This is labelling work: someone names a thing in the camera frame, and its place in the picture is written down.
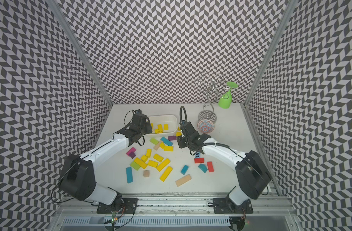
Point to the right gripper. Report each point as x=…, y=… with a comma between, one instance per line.
x=180, y=142

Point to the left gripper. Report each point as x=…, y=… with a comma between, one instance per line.
x=148, y=124

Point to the yellow rectangular block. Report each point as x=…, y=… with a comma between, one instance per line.
x=160, y=128

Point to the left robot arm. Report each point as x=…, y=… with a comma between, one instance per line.
x=79, y=173

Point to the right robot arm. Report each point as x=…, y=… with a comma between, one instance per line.
x=253, y=176

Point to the teal block back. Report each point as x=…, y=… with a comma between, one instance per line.
x=166, y=141

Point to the light green block back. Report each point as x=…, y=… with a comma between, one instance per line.
x=154, y=141

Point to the light green block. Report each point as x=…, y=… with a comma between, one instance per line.
x=154, y=141
x=135, y=166

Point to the yellow block middle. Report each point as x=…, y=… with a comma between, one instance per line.
x=169, y=148

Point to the red flat block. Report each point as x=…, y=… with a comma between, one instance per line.
x=199, y=160

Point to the white plastic tray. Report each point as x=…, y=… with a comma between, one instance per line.
x=171, y=120

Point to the magenta block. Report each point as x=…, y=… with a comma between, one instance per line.
x=132, y=150

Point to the natural wood block back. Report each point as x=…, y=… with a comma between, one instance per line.
x=157, y=146

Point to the dark purple block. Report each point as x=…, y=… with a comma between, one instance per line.
x=132, y=155

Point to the small teal block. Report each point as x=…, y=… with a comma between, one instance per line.
x=184, y=169

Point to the teal wedge block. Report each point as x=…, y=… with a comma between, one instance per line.
x=203, y=168

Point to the red upright block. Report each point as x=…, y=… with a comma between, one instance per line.
x=210, y=166

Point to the light green block front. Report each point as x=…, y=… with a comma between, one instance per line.
x=135, y=166

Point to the long natural wood block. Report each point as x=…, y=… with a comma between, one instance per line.
x=183, y=180

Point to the long yellow block front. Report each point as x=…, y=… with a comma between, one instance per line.
x=166, y=173

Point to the small natural wood cube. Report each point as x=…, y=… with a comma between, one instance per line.
x=146, y=173

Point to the green plastic goblet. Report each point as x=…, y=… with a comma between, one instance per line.
x=226, y=99

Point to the long teal block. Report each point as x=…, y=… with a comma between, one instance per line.
x=129, y=175

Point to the metal wire cup rack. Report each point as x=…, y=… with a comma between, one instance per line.
x=212, y=88

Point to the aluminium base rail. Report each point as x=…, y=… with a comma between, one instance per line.
x=176, y=204

